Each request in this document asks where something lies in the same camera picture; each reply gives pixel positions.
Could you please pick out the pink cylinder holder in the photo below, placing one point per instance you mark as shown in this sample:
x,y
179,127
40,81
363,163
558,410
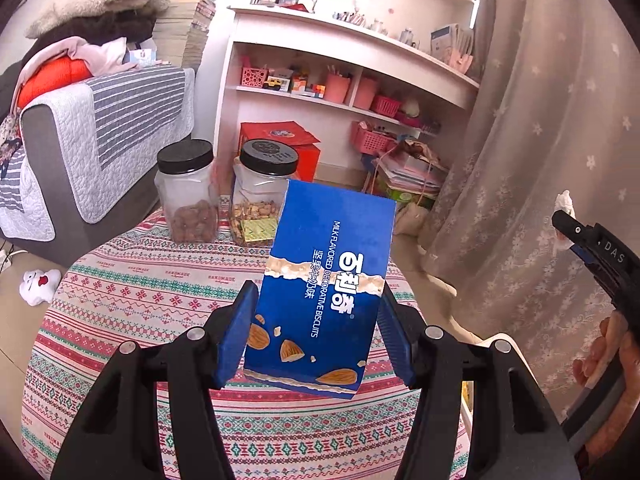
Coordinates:
x,y
366,95
336,89

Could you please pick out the floral patterned cloth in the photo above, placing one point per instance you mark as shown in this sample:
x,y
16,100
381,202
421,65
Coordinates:
x,y
9,145

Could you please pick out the pile of papers and folders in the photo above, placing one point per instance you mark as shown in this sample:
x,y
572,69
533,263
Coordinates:
x,y
410,170

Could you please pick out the pink lattice basket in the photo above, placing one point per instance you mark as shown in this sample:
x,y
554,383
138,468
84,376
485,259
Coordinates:
x,y
252,75

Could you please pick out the clear jar with yellow label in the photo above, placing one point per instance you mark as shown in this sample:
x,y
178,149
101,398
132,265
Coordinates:
x,y
257,195

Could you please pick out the beige cloth bag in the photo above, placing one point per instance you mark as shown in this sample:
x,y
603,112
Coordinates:
x,y
411,220

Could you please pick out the green and white tissue box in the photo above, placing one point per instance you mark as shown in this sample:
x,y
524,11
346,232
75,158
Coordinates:
x,y
407,199

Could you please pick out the pile of folded blankets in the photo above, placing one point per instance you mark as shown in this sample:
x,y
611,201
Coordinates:
x,y
115,25

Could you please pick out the grey striped quilted sofa cover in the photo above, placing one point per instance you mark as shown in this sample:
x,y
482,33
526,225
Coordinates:
x,y
75,160

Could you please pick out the dark grey sofa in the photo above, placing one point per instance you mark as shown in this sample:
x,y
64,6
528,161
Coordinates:
x,y
60,245

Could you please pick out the red cardboard box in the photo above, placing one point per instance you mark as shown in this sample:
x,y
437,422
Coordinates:
x,y
307,160

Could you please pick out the orange cloth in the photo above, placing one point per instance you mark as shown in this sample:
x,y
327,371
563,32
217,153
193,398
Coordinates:
x,y
50,77

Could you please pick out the yellow toy truck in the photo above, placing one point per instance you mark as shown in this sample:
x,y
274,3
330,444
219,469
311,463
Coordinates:
x,y
273,84

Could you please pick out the beige fluffy blanket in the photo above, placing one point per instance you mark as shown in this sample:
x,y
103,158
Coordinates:
x,y
100,5

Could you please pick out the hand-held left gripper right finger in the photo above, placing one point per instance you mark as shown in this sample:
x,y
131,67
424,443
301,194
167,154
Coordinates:
x,y
395,340

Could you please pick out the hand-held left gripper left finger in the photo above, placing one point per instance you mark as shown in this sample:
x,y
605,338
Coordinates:
x,y
240,330

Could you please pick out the white bookshelf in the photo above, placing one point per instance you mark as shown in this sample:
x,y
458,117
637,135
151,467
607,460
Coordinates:
x,y
300,30

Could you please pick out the small pink plastic basket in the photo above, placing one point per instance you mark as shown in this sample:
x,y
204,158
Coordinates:
x,y
386,106

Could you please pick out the person's right hand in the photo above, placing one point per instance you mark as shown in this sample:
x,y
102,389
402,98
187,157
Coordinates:
x,y
587,370

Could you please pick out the blue and white tissue pack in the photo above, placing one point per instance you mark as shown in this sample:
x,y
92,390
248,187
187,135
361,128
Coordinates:
x,y
142,56

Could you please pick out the upright white booklets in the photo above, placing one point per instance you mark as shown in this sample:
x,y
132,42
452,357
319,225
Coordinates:
x,y
447,40

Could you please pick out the tall stack of books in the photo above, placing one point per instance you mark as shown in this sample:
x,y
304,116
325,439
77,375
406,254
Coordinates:
x,y
182,30

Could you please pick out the pink small bag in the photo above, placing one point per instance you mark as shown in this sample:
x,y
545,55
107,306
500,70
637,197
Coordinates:
x,y
459,61

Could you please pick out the small glass jar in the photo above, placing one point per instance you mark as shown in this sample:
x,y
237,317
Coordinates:
x,y
407,36

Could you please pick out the clear jar of brown nuts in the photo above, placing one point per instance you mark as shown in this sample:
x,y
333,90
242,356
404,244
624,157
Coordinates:
x,y
187,195

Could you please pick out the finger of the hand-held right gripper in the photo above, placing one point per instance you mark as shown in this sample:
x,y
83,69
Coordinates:
x,y
587,255
575,230

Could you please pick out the white tissue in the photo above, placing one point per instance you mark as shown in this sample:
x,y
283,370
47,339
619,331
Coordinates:
x,y
565,202

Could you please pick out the round table patterned cloth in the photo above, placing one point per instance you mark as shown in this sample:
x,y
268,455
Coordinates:
x,y
150,285

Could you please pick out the blue biscuit box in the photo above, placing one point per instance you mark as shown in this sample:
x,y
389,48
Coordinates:
x,y
320,270

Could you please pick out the white and pink plush toy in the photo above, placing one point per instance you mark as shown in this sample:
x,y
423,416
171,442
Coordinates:
x,y
410,110

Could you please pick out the beige floral lace curtain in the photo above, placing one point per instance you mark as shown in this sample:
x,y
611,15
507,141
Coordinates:
x,y
525,135

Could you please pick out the large pink plastic basket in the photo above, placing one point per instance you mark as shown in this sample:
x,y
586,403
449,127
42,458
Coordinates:
x,y
372,140

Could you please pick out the pink and white clothing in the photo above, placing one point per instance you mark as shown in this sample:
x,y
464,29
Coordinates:
x,y
100,57

